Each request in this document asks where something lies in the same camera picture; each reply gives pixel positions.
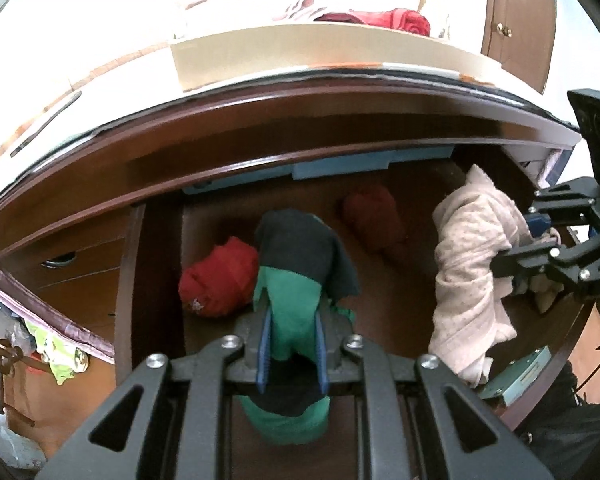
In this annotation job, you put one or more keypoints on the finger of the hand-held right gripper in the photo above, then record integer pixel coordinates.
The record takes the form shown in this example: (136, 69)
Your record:
(520, 263)
(537, 222)

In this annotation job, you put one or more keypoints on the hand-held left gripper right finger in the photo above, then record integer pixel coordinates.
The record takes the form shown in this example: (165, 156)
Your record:
(323, 357)

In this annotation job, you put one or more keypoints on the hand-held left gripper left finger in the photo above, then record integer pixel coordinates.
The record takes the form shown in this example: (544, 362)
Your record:
(264, 357)

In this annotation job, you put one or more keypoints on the pale pink dotted underwear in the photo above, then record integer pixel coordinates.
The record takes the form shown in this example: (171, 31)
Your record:
(467, 260)

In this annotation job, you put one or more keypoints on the green and navy underwear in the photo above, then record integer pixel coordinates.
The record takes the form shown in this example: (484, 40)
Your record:
(292, 305)

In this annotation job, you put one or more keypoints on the wooden drawer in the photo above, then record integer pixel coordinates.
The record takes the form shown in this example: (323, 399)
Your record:
(415, 280)

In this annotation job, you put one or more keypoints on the bright red underwear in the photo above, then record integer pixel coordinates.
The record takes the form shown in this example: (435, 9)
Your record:
(400, 21)

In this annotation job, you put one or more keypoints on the shallow cardboard box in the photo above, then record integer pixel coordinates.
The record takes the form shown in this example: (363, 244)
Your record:
(305, 50)

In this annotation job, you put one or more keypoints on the orange-red underwear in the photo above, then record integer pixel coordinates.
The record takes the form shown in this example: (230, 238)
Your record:
(217, 277)

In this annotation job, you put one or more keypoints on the rust red underwear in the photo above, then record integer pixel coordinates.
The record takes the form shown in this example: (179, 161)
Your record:
(375, 217)

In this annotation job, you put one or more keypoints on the closed dresser drawer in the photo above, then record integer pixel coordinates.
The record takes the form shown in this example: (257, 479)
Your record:
(80, 270)

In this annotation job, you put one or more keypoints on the teal cardboard box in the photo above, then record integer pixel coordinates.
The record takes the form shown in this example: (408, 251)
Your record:
(522, 375)

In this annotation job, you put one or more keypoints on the brass door knob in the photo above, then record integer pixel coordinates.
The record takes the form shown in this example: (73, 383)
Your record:
(504, 30)

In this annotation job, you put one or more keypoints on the brown wooden door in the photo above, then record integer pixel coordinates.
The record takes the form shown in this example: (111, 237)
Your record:
(522, 15)

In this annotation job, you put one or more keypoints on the person's dark clothing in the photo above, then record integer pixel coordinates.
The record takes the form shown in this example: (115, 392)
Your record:
(575, 430)

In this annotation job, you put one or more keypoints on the yellow-green printed cloth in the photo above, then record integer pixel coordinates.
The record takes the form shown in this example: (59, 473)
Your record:
(55, 355)

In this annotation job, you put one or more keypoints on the pink patterned cloth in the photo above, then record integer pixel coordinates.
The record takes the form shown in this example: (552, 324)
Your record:
(40, 310)

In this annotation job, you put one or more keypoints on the grey plastic bag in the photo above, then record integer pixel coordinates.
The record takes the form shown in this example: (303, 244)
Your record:
(20, 445)

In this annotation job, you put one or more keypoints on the wooden coat rack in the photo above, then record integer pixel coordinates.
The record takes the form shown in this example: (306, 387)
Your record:
(2, 360)

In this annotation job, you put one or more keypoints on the white printed table cover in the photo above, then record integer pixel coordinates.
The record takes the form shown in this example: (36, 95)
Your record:
(110, 95)

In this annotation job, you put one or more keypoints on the black smartphone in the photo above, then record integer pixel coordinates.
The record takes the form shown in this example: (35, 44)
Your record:
(45, 125)

